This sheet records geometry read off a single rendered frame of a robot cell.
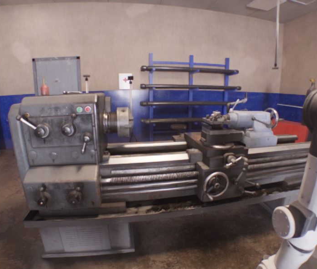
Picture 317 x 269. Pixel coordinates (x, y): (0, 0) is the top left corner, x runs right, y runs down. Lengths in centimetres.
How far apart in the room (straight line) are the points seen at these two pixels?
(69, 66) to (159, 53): 213
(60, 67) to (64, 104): 346
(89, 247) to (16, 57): 449
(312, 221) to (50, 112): 139
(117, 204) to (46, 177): 58
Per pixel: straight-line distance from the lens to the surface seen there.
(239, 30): 569
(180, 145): 181
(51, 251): 194
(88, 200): 140
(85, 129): 132
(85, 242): 178
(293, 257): 60
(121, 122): 144
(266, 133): 198
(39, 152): 149
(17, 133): 152
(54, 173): 142
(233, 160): 137
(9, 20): 552
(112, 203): 159
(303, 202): 50
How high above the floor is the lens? 136
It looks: 14 degrees down
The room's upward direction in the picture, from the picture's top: straight up
